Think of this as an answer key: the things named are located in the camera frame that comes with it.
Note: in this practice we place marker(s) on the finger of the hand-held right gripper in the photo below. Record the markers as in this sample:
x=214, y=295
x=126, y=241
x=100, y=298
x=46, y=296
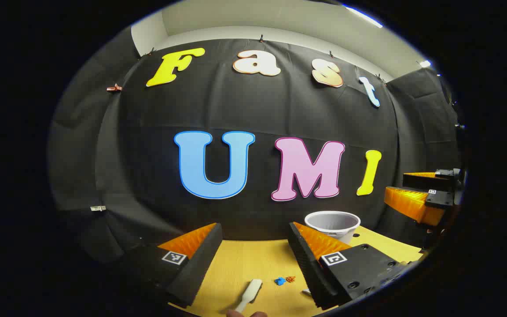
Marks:
x=425, y=181
x=412, y=204

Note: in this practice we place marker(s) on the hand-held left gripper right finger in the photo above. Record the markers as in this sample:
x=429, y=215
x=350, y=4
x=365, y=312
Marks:
x=306, y=264

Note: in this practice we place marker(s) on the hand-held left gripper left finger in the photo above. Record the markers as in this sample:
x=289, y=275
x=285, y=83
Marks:
x=200, y=264

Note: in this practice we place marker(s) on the orange paper scrap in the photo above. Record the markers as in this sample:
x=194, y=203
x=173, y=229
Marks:
x=290, y=279

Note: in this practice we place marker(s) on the white dustpan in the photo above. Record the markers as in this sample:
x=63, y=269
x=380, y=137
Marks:
x=307, y=291

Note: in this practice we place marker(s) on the blue paper scrap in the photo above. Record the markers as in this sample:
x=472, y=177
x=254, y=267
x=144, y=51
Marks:
x=280, y=281

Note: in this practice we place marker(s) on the white garbage bin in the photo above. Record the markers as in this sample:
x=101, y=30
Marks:
x=332, y=222

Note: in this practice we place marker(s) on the wooden desktop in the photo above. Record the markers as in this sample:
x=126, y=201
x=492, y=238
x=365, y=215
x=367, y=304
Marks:
x=244, y=259

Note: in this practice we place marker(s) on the white cloth clip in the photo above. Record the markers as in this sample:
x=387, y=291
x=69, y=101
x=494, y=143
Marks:
x=98, y=208

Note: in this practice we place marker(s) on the orange cloth clip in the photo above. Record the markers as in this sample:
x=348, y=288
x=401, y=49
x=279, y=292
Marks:
x=114, y=88

